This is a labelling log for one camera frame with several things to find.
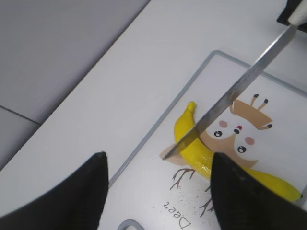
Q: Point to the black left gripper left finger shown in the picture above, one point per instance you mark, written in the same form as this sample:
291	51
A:
76	203

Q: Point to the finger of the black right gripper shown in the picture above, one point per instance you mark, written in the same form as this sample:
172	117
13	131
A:
286	16

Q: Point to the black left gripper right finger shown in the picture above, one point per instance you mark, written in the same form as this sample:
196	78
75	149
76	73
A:
242	203

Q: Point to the steel knife with white handle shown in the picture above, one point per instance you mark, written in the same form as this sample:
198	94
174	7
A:
264	60

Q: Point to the yellow plastic banana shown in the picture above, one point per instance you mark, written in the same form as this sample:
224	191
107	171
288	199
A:
200	158

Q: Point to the white deer print cutting board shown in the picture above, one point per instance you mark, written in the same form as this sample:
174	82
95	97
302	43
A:
266	130

